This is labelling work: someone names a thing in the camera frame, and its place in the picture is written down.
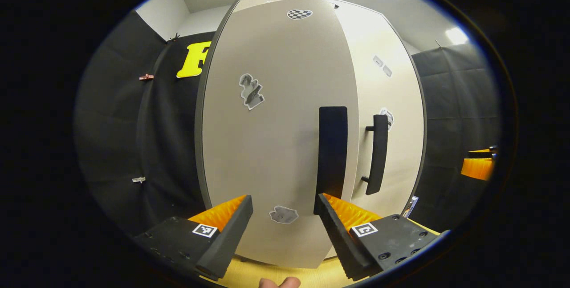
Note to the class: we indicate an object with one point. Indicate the black cloth clip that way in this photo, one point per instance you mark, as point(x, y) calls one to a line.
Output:
point(174, 38)

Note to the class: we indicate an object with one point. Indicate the small printed card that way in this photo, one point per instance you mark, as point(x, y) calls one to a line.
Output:
point(410, 207)

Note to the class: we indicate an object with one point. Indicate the white cabinet door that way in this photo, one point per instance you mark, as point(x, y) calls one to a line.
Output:
point(276, 145)
point(396, 83)

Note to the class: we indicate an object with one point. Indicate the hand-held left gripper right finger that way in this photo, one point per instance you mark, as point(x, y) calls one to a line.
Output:
point(338, 239)

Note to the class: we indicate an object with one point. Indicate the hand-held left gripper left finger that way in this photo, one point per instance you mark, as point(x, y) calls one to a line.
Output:
point(228, 239)

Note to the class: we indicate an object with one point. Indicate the silver cloth clip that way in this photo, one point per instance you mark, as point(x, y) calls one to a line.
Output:
point(139, 180)

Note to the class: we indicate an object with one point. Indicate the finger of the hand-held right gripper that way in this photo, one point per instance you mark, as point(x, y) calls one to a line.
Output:
point(483, 153)
point(477, 168)

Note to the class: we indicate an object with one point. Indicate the black backdrop cloth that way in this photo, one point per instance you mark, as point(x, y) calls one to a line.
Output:
point(116, 123)
point(454, 110)

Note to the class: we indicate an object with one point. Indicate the pink cloth clip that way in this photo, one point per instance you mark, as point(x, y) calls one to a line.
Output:
point(146, 77)

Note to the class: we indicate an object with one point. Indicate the small ceiling light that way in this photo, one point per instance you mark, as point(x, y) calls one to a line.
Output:
point(457, 35)

